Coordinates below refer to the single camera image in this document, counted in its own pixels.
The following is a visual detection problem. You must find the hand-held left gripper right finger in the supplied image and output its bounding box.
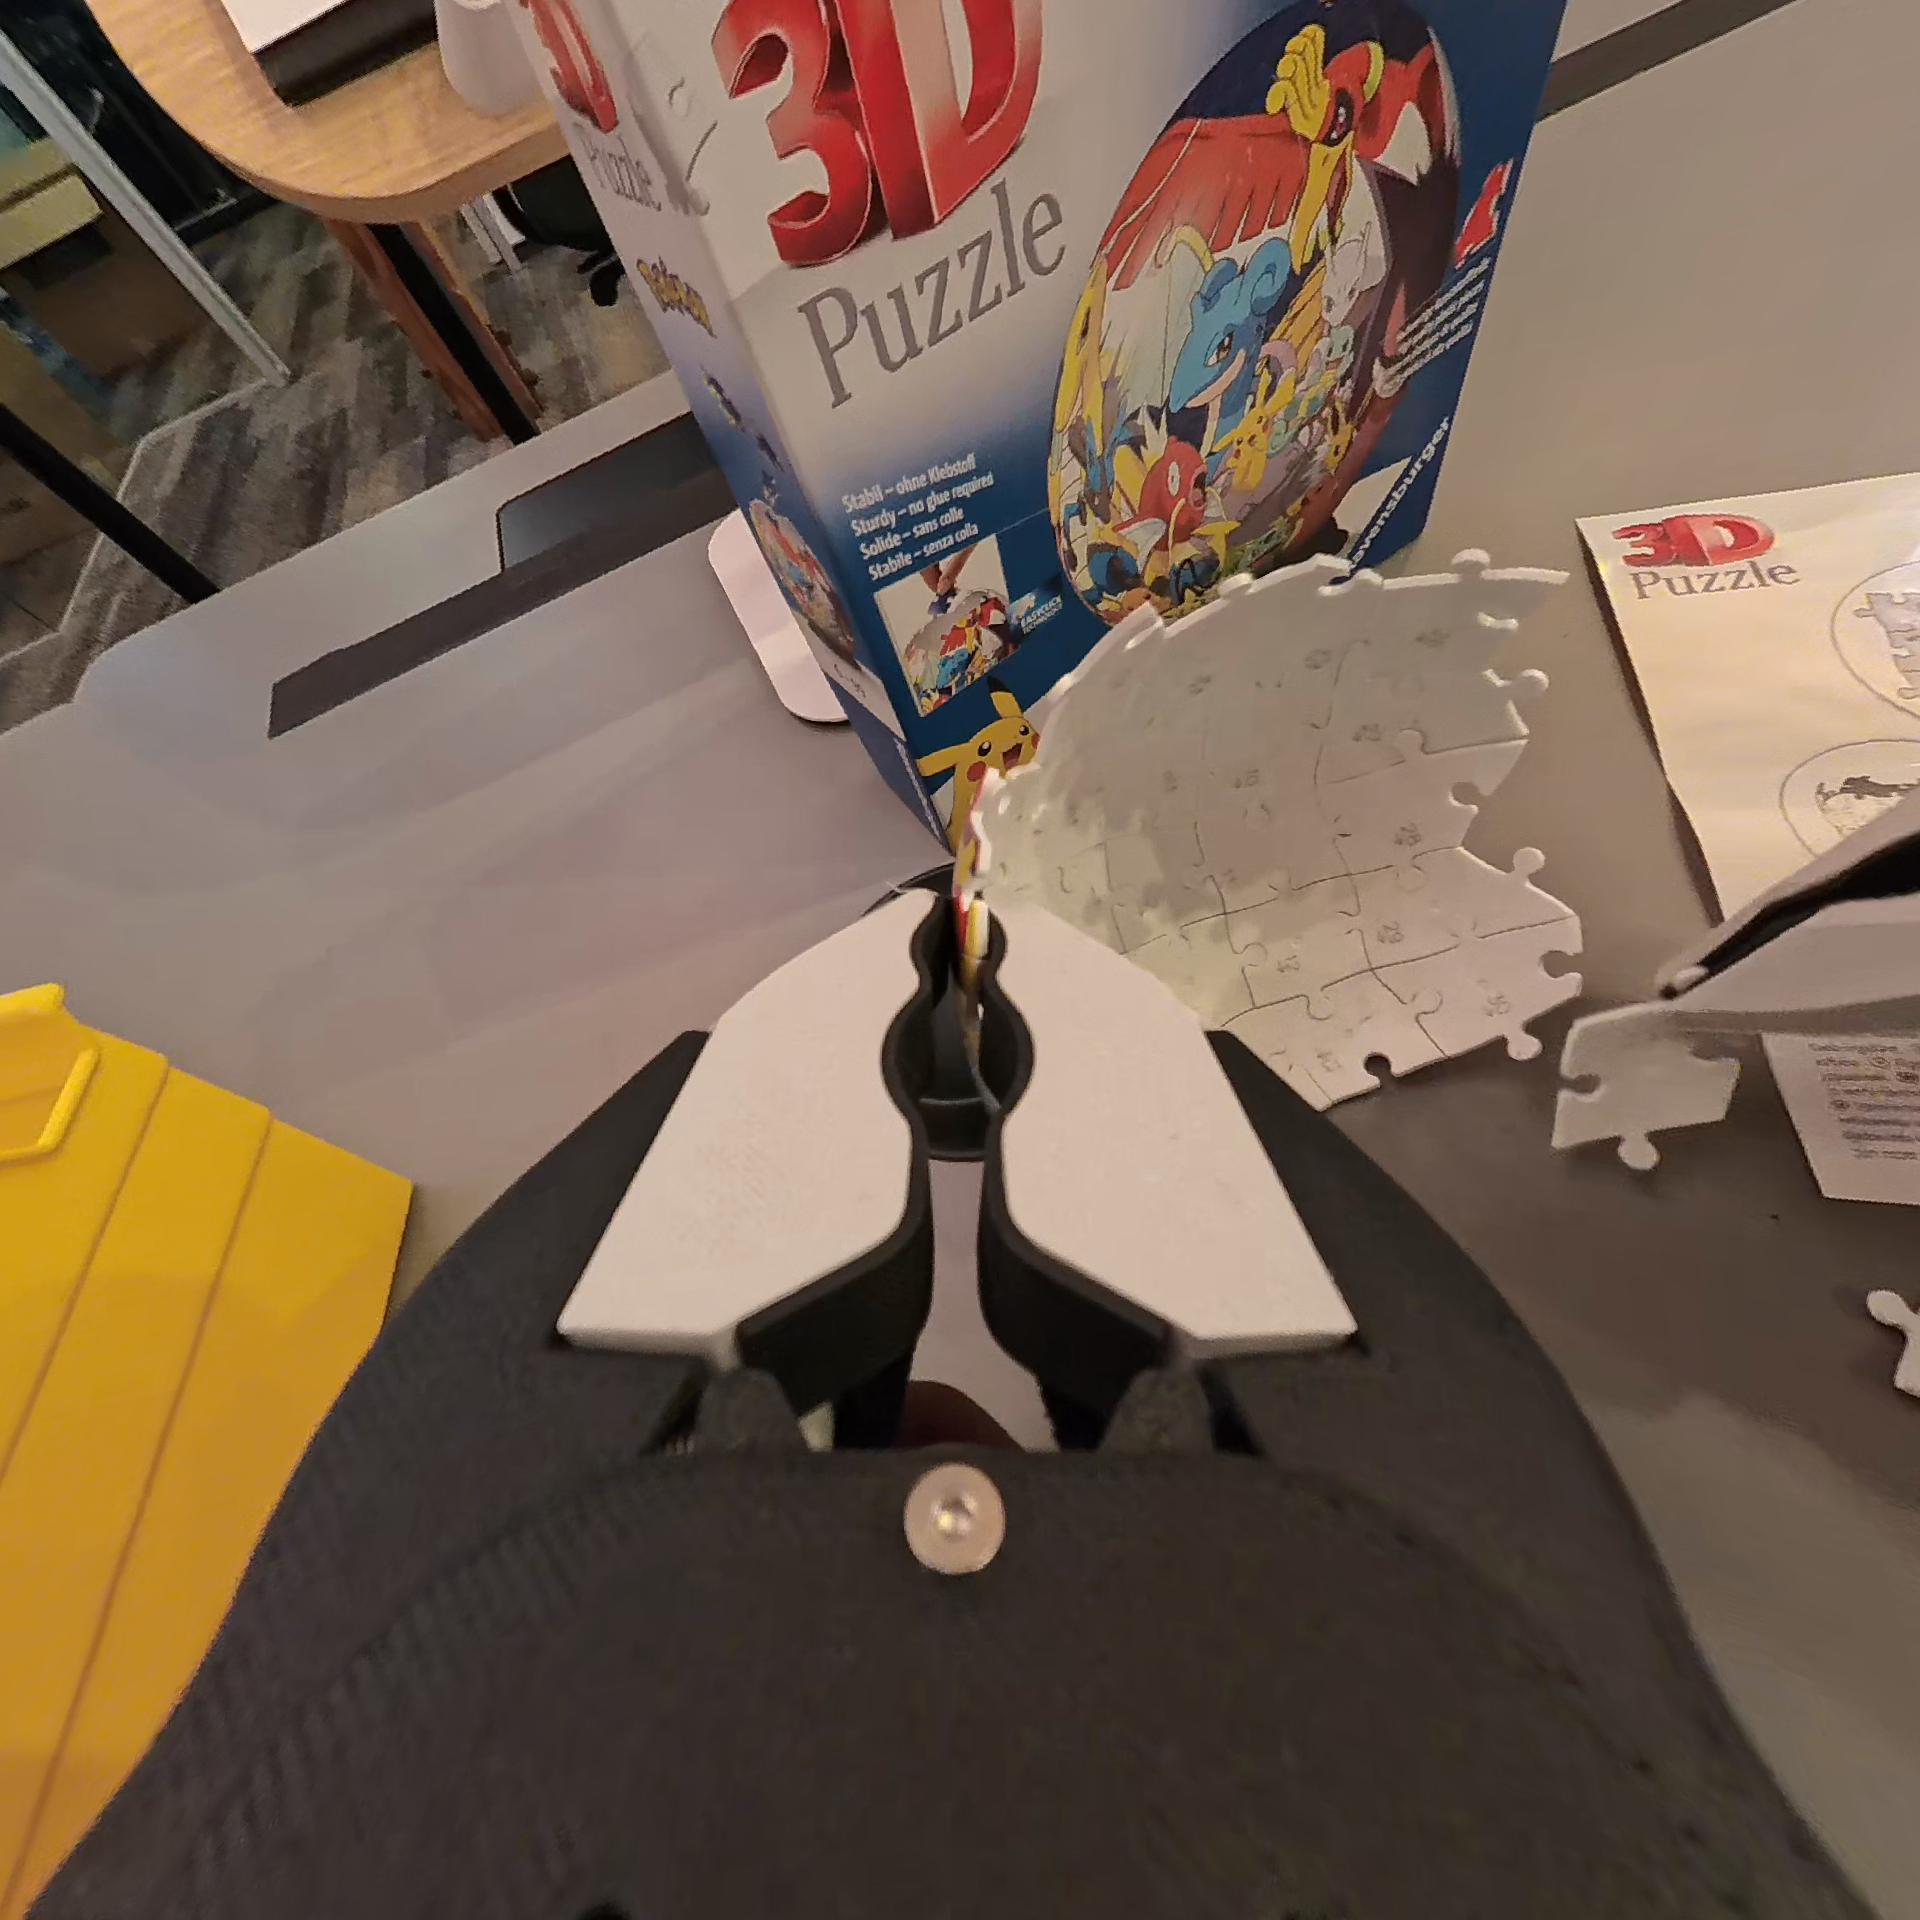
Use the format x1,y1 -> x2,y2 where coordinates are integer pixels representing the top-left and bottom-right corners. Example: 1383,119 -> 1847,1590
975,900 -> 1364,1442

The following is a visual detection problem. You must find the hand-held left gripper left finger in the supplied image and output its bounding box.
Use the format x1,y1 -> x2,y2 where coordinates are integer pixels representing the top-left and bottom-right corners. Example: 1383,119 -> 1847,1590
553,892 -> 965,1442

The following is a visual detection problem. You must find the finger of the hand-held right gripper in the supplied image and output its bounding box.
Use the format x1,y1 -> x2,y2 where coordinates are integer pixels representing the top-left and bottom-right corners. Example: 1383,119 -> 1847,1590
1651,903 -> 1920,1043
1662,777 -> 1920,988

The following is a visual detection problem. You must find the partly built puzzle ball shell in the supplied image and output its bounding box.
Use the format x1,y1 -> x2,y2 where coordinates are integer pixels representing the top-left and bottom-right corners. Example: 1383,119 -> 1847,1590
952,547 -> 1588,1115

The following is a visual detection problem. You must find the blue puzzle box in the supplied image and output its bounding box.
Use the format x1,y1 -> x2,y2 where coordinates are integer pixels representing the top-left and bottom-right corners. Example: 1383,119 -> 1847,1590
516,0 -> 1569,852

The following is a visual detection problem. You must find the white instruction leaflet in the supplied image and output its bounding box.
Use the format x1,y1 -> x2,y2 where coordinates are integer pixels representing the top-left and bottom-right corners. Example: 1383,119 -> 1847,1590
1577,472 -> 1920,1203

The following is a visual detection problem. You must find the yellow plastic tray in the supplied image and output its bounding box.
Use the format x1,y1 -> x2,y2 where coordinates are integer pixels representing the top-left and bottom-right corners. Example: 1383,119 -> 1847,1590
0,981 -> 418,1920

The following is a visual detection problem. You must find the glass partition panel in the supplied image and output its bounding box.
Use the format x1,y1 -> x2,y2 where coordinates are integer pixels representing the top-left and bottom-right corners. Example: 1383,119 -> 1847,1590
0,30 -> 294,603

